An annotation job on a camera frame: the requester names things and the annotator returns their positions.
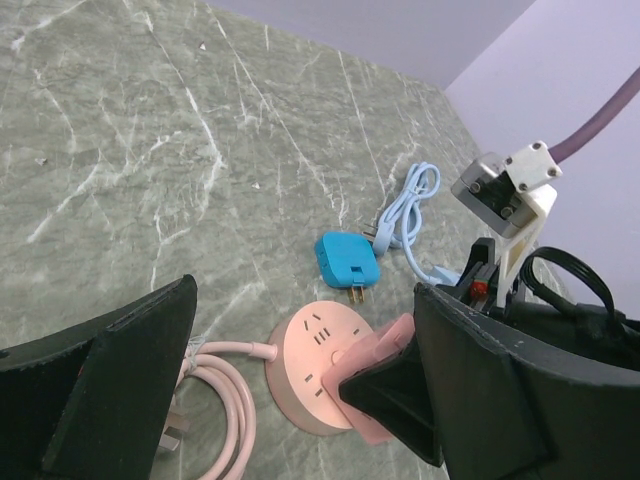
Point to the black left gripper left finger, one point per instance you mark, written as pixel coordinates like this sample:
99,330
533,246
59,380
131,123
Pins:
91,401

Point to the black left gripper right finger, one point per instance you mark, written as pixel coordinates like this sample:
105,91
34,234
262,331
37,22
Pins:
509,406

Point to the pink cube socket adapter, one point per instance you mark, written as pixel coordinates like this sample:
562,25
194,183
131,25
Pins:
370,350

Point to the blue plug adapter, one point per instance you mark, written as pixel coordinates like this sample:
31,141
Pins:
347,262

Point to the light blue power strip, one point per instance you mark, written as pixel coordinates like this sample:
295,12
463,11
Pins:
444,276

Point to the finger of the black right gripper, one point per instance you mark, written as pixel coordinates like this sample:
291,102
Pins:
394,393

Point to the pink round power strip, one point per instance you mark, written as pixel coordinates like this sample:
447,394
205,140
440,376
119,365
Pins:
307,346

